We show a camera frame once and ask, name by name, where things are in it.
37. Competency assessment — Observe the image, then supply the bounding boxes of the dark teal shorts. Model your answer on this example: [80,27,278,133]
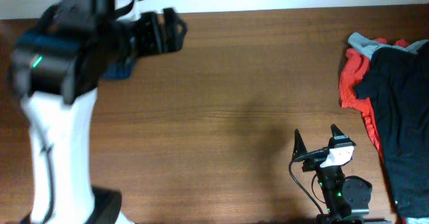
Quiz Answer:
[101,59,137,80]

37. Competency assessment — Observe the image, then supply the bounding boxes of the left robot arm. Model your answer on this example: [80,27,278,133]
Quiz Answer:
[9,0,187,223]

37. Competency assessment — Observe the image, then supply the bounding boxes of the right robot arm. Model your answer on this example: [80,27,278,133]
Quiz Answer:
[288,124,372,224]

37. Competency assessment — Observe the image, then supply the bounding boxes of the red garment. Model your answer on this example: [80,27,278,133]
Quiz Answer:
[339,38,409,165]

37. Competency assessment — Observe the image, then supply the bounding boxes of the navy garment in pile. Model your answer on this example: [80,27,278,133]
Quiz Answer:
[353,44,428,218]

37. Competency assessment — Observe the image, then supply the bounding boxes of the grey garment in pile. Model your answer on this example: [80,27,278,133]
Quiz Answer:
[348,32,428,59]

